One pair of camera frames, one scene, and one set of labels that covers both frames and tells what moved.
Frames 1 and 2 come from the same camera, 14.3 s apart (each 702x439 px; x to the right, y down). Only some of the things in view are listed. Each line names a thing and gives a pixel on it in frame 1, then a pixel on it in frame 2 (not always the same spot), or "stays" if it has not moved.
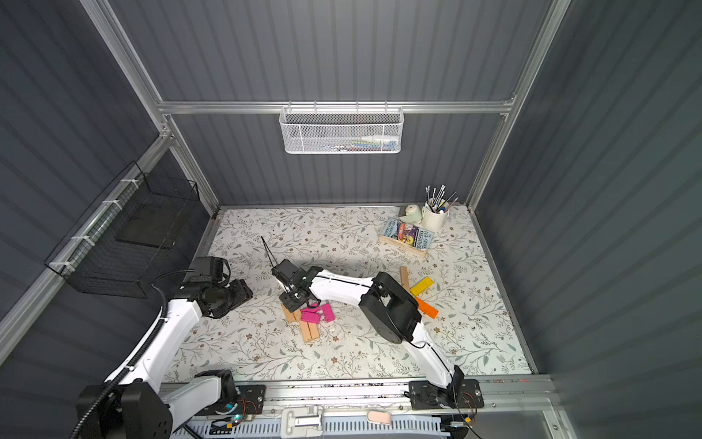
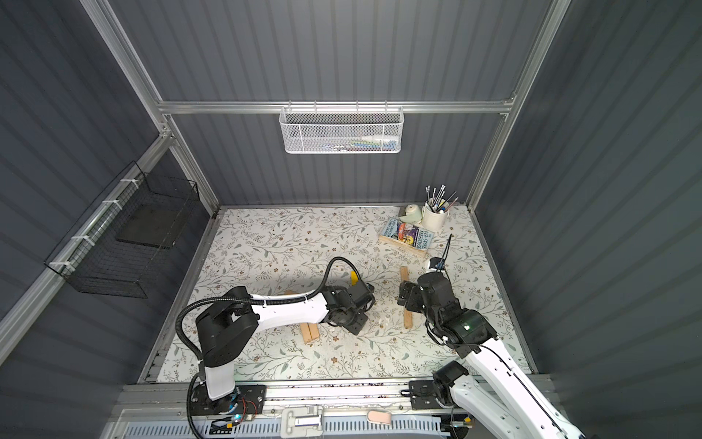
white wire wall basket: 342,130 stays
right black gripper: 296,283 -> 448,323
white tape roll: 413,214 stays
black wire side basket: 116,251 stays
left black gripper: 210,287 -> 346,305
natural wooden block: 310,331 stays
